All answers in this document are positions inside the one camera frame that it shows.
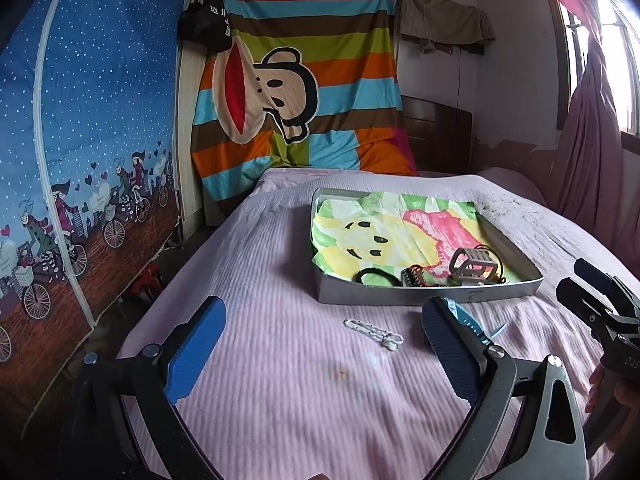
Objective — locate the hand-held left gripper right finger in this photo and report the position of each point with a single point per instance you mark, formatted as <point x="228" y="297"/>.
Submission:
<point x="450" y="350"/>

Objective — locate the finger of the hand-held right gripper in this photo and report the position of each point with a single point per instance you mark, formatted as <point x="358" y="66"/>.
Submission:
<point x="592" y="271"/>
<point x="585" y="300"/>

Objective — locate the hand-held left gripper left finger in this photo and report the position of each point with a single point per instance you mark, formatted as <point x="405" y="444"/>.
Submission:
<point x="195" y="355"/>

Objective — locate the blue hair clip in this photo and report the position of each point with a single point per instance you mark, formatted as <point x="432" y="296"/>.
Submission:
<point x="467" y="317"/>

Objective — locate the beige hair claw clip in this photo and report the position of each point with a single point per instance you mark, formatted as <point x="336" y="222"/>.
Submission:
<point x="467" y="272"/>

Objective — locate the small black hair clip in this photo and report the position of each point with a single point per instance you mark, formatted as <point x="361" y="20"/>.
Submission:
<point x="412" y="277"/>

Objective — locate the grey cardboard tray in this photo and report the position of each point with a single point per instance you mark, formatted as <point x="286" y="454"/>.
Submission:
<point x="380" y="295"/>

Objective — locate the person's right hand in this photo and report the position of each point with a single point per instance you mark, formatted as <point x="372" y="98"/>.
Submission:
<point x="627" y="405"/>

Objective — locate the silver snap hair clip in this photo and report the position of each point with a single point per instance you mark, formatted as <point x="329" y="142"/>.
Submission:
<point x="357" y="325"/>
<point x="387" y="342"/>

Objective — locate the red plastic object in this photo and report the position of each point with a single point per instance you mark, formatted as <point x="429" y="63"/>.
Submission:
<point x="147" y="280"/>

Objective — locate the pink curtain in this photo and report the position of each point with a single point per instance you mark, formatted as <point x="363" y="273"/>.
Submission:
<point x="585" y="160"/>

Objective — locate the pink bedspread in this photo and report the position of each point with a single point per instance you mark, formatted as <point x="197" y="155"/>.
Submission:
<point x="300" y="400"/>

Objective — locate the pink pillow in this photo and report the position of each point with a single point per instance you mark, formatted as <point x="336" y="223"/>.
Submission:
<point x="510" y="182"/>

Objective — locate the cartoon print cloth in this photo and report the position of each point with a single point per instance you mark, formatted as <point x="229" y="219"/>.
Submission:
<point x="360" y="240"/>

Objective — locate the window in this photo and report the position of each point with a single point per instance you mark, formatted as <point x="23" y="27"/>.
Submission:
<point x="627" y="75"/>

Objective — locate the blue printed fabric wardrobe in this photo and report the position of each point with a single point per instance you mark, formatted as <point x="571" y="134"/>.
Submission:
<point x="100" y="85"/>

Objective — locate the olive hanging shirt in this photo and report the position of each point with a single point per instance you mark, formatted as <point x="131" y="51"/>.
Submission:
<point x="440" y="15"/>

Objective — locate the black tote bag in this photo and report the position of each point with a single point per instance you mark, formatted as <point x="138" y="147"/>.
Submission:
<point x="205" y="25"/>

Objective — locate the striped monkey print blanket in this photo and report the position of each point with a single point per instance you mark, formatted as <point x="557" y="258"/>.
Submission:
<point x="340" y="35"/>

